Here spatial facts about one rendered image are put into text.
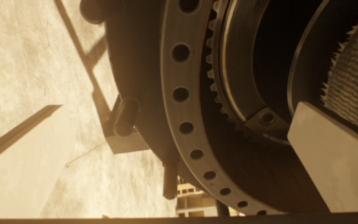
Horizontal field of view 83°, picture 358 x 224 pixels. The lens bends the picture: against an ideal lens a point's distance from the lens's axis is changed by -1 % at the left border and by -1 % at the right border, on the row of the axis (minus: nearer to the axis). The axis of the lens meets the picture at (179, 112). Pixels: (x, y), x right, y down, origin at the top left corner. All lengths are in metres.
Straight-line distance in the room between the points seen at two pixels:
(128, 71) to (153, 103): 0.04
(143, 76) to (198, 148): 0.09
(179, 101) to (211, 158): 0.06
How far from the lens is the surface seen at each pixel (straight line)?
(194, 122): 0.16
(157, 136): 0.25
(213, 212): 4.85
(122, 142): 1.60
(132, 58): 0.21
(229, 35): 0.23
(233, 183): 0.22
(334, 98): 0.19
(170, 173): 0.25
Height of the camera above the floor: 0.67
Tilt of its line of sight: 4 degrees down
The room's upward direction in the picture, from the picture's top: 82 degrees clockwise
